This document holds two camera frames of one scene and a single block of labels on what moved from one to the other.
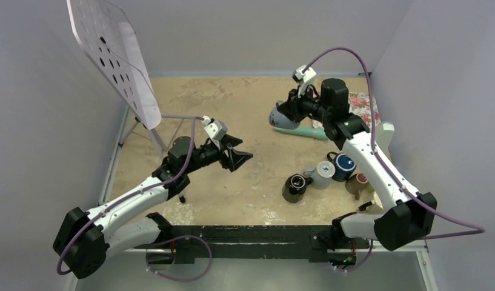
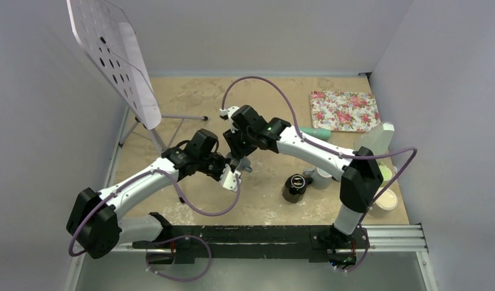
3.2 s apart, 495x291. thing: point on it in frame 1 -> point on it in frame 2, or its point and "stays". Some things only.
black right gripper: [292, 107] -> [238, 150]
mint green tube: [312, 132] stays
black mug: [294, 187] stays
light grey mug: [322, 174] stays
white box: [384, 135] stays
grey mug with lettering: [279, 120] -> [244, 165]
